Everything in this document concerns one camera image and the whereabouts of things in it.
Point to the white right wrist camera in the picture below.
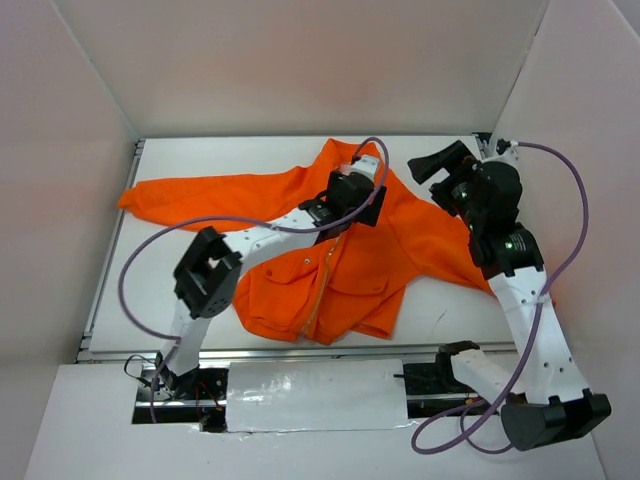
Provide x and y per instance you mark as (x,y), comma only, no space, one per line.
(506,151)

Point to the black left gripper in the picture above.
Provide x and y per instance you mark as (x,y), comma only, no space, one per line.
(375,208)

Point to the white foil-wrapped block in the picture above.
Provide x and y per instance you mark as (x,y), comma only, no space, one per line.
(282,397)

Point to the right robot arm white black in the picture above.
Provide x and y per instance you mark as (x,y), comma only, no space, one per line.
(545,400)

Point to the orange zip-up jacket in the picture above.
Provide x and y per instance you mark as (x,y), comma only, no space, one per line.
(355,282)

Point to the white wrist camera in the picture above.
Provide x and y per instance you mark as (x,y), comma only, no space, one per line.
(366,165)
(506,151)

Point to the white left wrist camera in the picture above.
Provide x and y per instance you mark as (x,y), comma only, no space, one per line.
(366,165)

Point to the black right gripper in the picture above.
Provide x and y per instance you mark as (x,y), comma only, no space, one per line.
(447,171)

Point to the aluminium frame rail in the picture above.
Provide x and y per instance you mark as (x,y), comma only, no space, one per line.
(433,313)

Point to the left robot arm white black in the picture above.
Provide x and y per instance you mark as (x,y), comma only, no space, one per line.
(207,275)

